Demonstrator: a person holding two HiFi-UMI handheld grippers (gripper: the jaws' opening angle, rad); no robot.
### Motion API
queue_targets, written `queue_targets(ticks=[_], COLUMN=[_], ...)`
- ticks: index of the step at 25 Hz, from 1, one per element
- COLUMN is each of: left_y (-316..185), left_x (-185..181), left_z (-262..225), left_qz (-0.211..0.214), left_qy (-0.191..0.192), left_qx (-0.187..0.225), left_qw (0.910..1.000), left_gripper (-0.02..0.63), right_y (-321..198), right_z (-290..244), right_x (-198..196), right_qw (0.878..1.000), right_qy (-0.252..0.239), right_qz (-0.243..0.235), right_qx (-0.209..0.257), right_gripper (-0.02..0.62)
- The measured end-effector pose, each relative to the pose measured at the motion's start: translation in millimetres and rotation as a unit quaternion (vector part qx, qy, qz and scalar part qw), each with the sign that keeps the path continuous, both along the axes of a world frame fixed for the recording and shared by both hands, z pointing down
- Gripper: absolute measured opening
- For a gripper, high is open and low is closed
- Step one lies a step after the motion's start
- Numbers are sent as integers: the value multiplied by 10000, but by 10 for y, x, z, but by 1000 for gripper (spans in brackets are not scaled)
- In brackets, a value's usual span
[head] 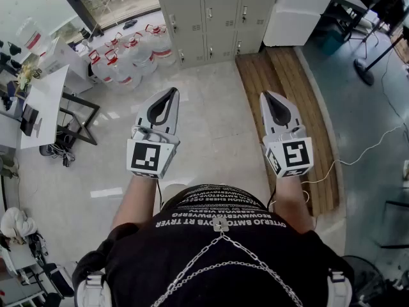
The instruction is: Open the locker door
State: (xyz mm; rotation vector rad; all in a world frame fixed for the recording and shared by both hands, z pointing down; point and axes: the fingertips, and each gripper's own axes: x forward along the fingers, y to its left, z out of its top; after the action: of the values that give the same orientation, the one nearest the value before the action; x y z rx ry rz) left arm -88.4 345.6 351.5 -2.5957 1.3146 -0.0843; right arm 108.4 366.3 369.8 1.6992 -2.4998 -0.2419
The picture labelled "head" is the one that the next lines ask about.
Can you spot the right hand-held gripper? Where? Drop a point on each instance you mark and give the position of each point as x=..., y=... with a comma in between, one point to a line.
x=295, y=153

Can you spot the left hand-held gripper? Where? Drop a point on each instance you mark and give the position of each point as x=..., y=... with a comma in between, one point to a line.
x=150, y=158

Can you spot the bank of grey locker doors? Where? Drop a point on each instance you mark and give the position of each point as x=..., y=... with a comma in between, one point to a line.
x=220, y=24

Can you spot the person's right forearm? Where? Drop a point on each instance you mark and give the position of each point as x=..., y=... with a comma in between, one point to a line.
x=290, y=203

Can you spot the person's left forearm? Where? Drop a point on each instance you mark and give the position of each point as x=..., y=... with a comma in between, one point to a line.
x=135, y=200

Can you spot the wooden slat platform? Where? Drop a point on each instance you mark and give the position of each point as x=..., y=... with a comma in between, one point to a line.
x=303, y=101

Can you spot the teal bin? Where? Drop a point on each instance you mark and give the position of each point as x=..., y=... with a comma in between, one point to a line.
x=332, y=42

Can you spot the black shoes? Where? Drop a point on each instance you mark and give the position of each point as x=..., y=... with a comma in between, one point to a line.
x=130, y=24

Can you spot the black floor stand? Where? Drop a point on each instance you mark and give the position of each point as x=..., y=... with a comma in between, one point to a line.
x=364, y=70

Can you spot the white cabinet block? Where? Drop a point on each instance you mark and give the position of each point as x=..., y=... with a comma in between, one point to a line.
x=297, y=14

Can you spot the white box unit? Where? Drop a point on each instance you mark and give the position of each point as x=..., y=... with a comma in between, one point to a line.
x=62, y=59

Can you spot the white table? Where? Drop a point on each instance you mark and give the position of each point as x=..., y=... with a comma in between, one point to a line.
x=48, y=107

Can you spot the black device on stand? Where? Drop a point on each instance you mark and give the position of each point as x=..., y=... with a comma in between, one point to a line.
x=29, y=120

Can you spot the yellow flower bunch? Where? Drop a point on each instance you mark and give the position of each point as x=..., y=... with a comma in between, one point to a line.
x=27, y=75

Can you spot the water jug on dispenser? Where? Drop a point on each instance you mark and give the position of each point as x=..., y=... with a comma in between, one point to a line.
x=33, y=38

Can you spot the person's black printed shirt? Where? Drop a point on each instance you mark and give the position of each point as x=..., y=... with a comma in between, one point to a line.
x=179, y=261

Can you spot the white bundled cloth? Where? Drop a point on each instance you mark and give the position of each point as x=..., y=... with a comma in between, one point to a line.
x=16, y=222

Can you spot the black floor fan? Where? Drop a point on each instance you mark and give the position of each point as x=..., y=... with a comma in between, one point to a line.
x=367, y=280

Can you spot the black metal table frame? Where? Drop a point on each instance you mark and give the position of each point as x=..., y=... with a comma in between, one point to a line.
x=87, y=114

